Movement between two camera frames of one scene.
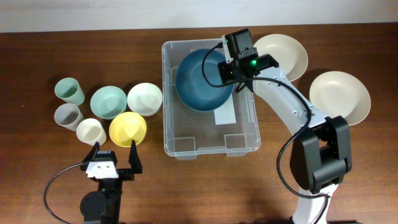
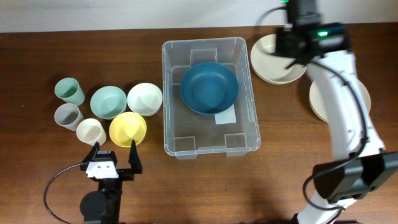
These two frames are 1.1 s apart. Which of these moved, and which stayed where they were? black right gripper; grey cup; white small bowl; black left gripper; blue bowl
Moved: blue bowl; black right gripper
Stayed: white small bowl; grey cup; black left gripper
